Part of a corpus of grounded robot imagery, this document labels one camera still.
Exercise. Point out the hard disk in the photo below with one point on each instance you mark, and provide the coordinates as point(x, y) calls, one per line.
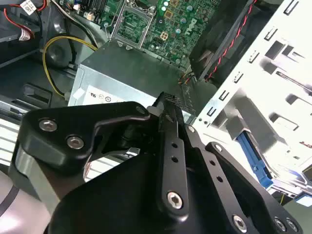
point(256, 165)

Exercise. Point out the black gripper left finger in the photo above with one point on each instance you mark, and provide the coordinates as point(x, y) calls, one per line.
point(109, 114)

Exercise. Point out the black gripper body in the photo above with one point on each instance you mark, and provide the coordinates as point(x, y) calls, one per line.
point(109, 207)

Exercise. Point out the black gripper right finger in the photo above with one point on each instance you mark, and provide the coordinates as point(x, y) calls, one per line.
point(215, 170)

